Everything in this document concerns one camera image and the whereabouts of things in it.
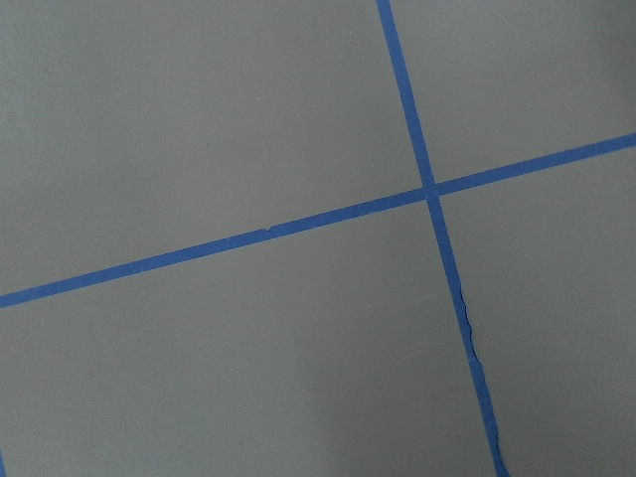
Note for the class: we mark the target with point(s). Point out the blue tape line lengthwise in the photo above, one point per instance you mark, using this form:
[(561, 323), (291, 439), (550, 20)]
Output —
[(443, 241)]

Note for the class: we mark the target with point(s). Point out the blue tape line crosswise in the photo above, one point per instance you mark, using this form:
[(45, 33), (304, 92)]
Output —
[(317, 221)]

